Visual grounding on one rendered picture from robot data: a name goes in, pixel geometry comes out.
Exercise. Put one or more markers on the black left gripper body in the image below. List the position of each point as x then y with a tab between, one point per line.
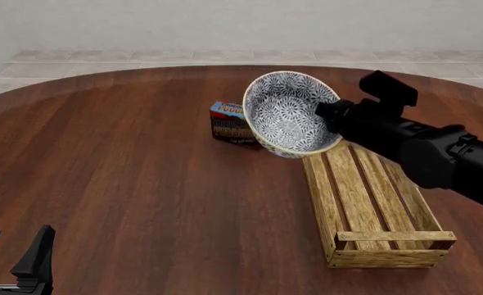
4	291

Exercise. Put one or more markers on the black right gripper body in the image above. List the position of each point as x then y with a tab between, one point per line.
370	126

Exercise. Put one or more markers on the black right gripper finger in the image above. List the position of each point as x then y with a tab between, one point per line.
327	115

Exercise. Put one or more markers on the black white patterned bowl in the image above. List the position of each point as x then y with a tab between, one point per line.
284	104

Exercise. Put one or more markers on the chocolate pudding box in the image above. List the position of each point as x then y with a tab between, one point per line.
227	123

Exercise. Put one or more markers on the wooden slat tray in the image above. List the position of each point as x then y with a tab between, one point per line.
362	190

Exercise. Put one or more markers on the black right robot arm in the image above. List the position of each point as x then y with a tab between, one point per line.
450	159

